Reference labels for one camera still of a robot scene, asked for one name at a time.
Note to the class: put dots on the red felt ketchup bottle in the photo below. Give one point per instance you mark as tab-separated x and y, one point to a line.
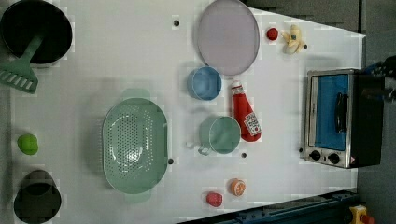
251	130

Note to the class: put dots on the green oval strainer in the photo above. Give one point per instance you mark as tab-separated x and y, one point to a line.
135	145

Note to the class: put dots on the blue cup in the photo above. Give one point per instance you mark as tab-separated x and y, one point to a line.
204	83

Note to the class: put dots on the light purple round plate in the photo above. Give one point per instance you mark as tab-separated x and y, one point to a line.
228	37

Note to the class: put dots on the orange slice toy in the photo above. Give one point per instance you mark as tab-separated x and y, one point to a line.
238	187

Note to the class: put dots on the toy strawberry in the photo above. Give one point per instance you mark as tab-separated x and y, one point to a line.
214	199

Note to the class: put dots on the red toy tomato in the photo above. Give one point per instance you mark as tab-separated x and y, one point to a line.
272	34

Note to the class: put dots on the peeled toy banana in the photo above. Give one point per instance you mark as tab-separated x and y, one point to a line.
293	39

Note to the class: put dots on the toaster oven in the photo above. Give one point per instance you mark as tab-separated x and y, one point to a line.
343	118

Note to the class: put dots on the green toy lime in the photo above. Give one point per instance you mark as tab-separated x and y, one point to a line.
28	144

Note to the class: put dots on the black cylinder container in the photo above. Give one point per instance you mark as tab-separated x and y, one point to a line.
38	200

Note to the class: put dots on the green slotted spatula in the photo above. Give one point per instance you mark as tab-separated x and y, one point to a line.
18	73

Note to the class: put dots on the yellow red emergency button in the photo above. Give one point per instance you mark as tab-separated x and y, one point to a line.
360	216

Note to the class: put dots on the black pot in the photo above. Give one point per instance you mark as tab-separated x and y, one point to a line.
24	20

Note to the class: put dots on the green mug with handle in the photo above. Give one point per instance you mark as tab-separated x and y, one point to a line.
218	134

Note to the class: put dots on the blue metal frame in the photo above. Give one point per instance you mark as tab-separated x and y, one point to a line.
329	208

